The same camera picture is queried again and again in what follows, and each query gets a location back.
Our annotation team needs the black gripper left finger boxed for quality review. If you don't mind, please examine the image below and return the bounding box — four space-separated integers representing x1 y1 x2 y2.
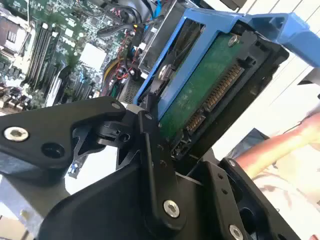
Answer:
0 92 188 232

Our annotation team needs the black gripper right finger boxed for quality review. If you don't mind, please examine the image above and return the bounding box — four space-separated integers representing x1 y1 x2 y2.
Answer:
187 156 301 240

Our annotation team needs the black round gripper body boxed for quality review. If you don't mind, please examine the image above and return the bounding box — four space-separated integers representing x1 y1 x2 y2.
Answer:
37 162 221 240

